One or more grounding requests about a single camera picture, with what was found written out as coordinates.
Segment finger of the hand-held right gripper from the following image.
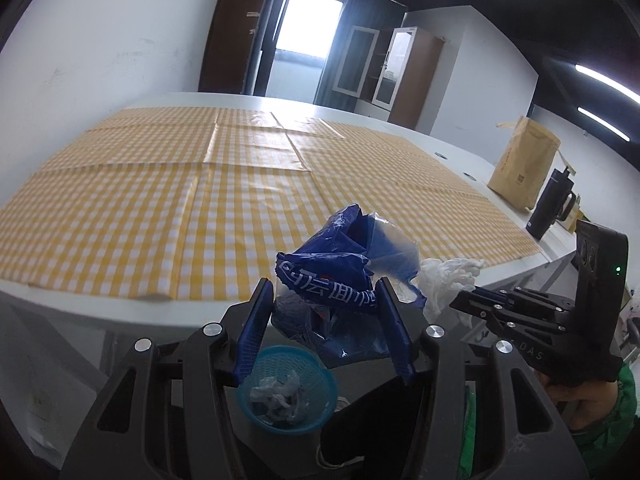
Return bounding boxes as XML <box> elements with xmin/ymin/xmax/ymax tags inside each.
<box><xmin>449</xmin><ymin>292</ymin><xmax>568</xmax><ymax>337</ymax></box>
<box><xmin>472</xmin><ymin>285</ymin><xmax>581</xmax><ymax>315</ymax></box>

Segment brown wooden wardrobe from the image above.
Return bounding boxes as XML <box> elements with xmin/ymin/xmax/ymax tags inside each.
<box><xmin>198</xmin><ymin>0</ymin><xmax>276</xmax><ymax>96</ymax></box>

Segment dark curtain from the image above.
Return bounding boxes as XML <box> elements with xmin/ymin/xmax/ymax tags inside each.
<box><xmin>315</xmin><ymin>0</ymin><xmax>406</xmax><ymax>106</ymax></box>

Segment yellow checkered tablecloth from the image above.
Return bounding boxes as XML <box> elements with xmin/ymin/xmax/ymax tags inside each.
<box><xmin>0</xmin><ymin>107</ymin><xmax>543</xmax><ymax>303</ymax></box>

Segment small yellow box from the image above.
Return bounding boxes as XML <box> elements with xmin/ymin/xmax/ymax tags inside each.
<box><xmin>565</xmin><ymin>200</ymin><xmax>587</xmax><ymax>233</ymax></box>

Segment brown paper bag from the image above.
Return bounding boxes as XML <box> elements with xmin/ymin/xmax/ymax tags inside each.
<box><xmin>487</xmin><ymin>116</ymin><xmax>562</xmax><ymax>211</ymax></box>

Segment person's right hand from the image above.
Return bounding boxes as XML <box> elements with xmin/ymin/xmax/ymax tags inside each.
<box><xmin>542</xmin><ymin>376</ymin><xmax>593</xmax><ymax>413</ymax></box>

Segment ceiling tube light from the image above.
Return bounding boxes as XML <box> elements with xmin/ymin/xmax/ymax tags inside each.
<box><xmin>575</xmin><ymin>63</ymin><xmax>640</xmax><ymax>98</ymax></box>
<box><xmin>577</xmin><ymin>106</ymin><xmax>630</xmax><ymax>142</ymax></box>

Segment blue plastic basket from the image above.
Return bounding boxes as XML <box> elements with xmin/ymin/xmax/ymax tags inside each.
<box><xmin>236</xmin><ymin>345</ymin><xmax>340</xmax><ymax>435</ymax></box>

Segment person's right forearm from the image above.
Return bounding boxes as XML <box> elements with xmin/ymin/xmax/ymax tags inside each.
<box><xmin>565</xmin><ymin>362</ymin><xmax>640</xmax><ymax>461</ymax></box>

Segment white plastic bag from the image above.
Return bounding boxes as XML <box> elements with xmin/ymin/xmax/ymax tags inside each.
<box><xmin>416</xmin><ymin>257</ymin><xmax>486</xmax><ymax>322</ymax></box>

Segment blue plastic bag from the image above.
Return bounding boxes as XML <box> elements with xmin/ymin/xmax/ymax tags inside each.
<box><xmin>274</xmin><ymin>204</ymin><xmax>427</xmax><ymax>367</ymax></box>

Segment black tumbler with handle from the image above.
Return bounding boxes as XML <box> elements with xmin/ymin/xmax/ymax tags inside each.
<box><xmin>525</xmin><ymin>167</ymin><xmax>577</xmax><ymax>240</ymax></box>

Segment brown cabinet with glass doors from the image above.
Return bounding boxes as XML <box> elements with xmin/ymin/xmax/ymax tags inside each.
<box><xmin>332</xmin><ymin>25</ymin><xmax>445</xmax><ymax>131</ymax></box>

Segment glass balcony door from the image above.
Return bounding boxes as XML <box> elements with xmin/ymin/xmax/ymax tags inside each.
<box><xmin>265</xmin><ymin>0</ymin><xmax>351</xmax><ymax>106</ymax></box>

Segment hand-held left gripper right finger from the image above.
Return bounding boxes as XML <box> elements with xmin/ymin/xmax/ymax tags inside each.
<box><xmin>375</xmin><ymin>277</ymin><xmax>591</xmax><ymax>480</ymax></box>

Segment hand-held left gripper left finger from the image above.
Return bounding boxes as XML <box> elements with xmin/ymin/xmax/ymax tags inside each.
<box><xmin>59</xmin><ymin>277</ymin><xmax>275</xmax><ymax>480</ymax></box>

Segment white table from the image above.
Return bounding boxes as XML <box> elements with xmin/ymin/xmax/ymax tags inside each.
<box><xmin>0</xmin><ymin>91</ymin><xmax>591</xmax><ymax>411</ymax></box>

